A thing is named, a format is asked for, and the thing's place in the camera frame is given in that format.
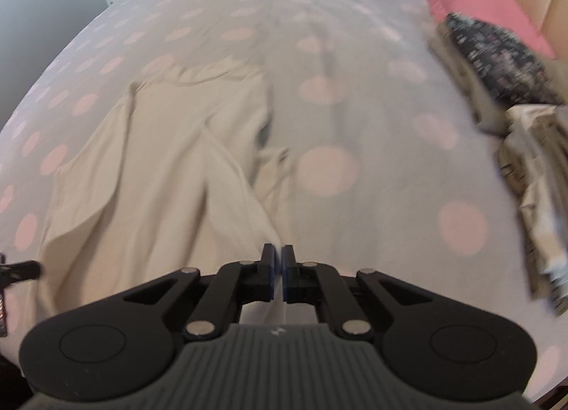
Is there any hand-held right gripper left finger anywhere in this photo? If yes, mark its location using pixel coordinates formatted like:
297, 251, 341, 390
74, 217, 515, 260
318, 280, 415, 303
123, 243, 282, 342

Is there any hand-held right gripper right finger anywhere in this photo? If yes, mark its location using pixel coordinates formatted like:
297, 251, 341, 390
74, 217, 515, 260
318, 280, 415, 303
282, 245, 434, 340

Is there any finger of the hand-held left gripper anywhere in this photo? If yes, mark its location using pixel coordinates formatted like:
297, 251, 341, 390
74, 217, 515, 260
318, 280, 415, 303
0, 260, 42, 280

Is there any beige garment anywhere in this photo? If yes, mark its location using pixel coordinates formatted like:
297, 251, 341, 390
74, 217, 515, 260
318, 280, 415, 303
35, 55, 291, 331

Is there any grey pink-dotted bed sheet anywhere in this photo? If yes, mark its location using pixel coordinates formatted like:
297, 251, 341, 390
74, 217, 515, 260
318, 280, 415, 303
0, 0, 568, 404

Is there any beige patterned cloth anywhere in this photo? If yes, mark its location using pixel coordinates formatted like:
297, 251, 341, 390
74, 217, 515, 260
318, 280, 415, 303
496, 103, 568, 317

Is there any dark patterned cloth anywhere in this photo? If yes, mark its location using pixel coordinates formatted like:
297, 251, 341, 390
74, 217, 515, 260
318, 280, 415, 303
444, 12, 566, 106

